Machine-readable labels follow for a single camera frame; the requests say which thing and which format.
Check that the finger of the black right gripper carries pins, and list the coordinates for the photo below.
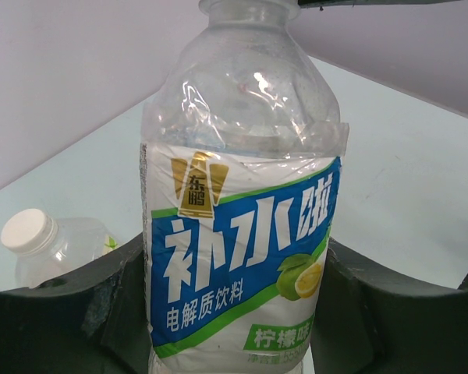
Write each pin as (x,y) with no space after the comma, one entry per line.
(307,4)

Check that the clear blue-label Pocari bottle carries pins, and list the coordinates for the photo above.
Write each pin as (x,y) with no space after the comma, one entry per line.
(240,165)

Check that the square clear NFC juice bottle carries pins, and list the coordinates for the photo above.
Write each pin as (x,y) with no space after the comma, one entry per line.
(46,247)

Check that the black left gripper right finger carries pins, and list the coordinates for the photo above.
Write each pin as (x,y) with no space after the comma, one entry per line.
(372,319)

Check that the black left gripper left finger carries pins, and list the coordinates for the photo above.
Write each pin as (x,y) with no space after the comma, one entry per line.
(90,320)

